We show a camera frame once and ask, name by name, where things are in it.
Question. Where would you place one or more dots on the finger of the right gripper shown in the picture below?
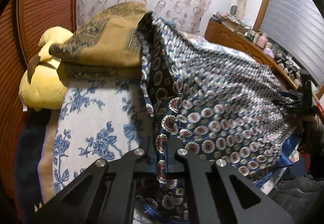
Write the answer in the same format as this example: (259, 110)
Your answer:
(121, 177)
(183, 164)

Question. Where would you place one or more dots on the navy circle-patterned silk garment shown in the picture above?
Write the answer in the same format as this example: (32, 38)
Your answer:
(218, 101)

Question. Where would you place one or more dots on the pink bottle on dresser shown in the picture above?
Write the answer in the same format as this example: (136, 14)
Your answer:
(262, 40)

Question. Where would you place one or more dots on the blue floral white blanket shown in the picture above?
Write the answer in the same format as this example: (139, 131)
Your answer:
(97, 120)

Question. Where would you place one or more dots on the grey window blind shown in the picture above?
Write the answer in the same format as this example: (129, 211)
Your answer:
(297, 26)

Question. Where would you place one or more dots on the wooden dresser cabinet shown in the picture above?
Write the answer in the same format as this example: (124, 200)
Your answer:
(219, 34)

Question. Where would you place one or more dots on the clutter pile on dresser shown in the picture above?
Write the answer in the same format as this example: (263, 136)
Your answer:
(230, 21)

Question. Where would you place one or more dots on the brown gold patterned cushion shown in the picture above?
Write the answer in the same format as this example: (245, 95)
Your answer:
(105, 47)

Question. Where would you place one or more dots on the yellow plush toy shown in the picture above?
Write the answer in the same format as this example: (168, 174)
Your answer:
(40, 86)

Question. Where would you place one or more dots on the brown louvered wardrobe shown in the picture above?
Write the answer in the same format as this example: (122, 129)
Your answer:
(22, 24)

